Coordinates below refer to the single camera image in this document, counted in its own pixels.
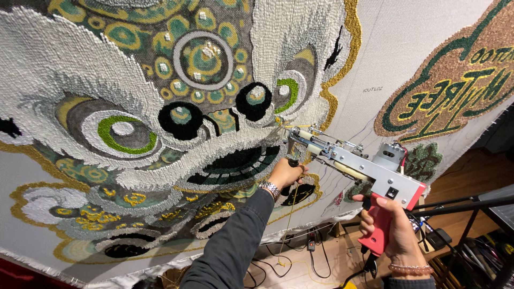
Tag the person's right hand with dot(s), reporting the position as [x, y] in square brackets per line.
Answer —
[401, 235]

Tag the person's left hand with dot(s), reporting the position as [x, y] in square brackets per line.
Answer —
[283, 176]

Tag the silver and pink tufting gun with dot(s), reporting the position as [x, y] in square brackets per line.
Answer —
[373, 168]

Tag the silver metal wristwatch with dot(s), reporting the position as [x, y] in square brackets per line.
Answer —
[270, 188]

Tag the black power adapter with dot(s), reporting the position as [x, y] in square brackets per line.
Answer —
[438, 239]

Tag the yellow yarn strand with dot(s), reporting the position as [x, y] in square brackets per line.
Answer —
[290, 218]

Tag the black metal stand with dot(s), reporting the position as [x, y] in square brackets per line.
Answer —
[461, 205]

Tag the wooden shelf with tools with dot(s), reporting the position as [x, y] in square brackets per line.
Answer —
[482, 259]

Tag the white tufting cloth with designs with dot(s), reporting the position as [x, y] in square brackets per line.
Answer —
[381, 60]

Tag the red frame base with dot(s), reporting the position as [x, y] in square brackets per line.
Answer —
[24, 277]

